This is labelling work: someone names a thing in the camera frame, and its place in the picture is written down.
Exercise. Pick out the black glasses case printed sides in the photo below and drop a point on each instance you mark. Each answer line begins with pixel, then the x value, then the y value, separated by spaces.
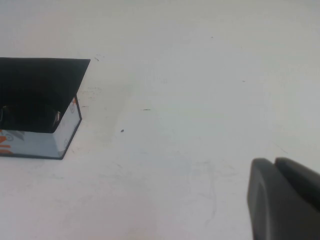
pixel 37 75

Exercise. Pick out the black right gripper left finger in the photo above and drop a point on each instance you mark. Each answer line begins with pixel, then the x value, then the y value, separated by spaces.
pixel 275 210

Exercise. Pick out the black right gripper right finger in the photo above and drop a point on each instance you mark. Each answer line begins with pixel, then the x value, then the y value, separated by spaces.
pixel 300 177

